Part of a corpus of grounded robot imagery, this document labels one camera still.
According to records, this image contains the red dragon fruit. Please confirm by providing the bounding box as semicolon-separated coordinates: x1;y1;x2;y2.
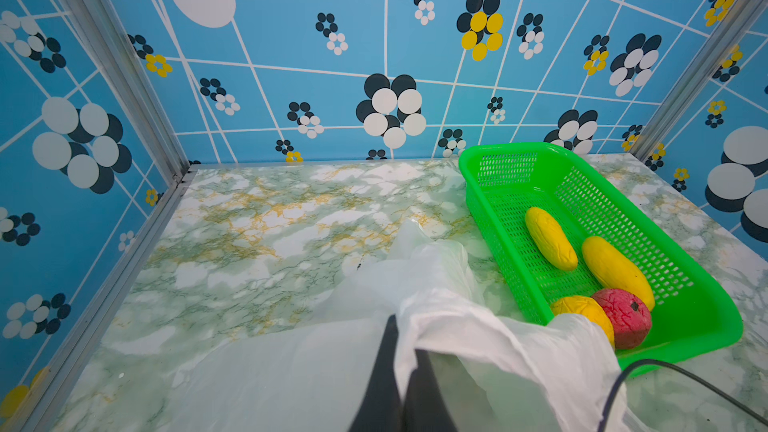
592;289;652;350

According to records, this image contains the left aluminium corner post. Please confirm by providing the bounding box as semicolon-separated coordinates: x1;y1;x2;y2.
60;0;190;187

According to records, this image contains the yellow lemon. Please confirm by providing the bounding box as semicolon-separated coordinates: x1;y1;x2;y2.
551;296;615;347

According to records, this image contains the green plastic basket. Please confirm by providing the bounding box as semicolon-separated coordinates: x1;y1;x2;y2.
459;142;744;368

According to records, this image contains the right aluminium corner post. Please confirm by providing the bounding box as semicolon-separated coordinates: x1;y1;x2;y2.
630;0;767;160

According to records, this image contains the yellow mango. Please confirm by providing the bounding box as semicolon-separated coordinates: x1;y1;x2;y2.
582;236;656;311

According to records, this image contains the aluminium corner post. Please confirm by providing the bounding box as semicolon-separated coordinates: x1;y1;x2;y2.
60;0;190;187
630;0;767;160

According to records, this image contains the white plastic bag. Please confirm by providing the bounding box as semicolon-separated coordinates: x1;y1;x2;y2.
169;221;643;431

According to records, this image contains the yellow banana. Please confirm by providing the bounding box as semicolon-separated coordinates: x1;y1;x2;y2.
525;207;578;272

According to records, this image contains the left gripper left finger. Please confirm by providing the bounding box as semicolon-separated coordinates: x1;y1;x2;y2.
349;315;403;432

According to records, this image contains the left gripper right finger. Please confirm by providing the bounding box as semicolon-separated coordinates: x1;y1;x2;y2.
402;349;457;432

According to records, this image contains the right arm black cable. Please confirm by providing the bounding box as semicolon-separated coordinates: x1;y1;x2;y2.
596;358;768;432

